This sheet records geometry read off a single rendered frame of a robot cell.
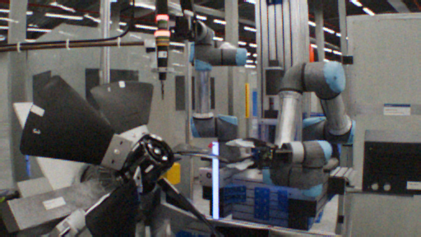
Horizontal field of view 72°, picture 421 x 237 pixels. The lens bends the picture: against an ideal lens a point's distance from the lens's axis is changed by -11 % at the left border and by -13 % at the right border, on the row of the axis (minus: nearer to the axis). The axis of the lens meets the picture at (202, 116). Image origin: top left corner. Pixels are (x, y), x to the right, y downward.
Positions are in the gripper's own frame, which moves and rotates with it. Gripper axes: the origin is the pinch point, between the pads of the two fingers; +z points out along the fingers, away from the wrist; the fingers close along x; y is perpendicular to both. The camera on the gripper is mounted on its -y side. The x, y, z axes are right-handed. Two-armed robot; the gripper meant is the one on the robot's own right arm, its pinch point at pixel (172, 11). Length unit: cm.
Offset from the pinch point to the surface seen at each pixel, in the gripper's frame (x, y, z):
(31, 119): 18, 33, 44
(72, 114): 12.5, 32.6, 34.4
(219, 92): 123, 20, -455
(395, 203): -110, 109, -155
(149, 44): 2.7, 12.2, 10.9
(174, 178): 15, 65, -32
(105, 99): 20.9, 28.8, 8.7
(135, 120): 8.1, 35.6, 10.7
